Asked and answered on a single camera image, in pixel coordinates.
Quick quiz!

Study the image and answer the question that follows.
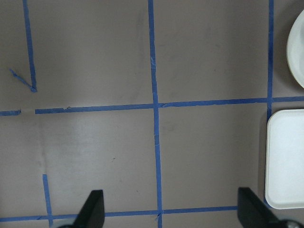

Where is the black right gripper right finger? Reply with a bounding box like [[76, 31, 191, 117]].
[[237, 187, 285, 228]]

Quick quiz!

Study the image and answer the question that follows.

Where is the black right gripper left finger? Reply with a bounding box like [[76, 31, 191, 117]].
[[73, 190, 105, 228]]

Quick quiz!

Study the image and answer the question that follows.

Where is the cream round plate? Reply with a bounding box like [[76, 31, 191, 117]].
[[286, 11, 304, 87]]

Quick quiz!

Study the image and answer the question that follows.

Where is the white rectangular tray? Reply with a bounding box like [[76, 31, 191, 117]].
[[265, 109, 304, 209]]

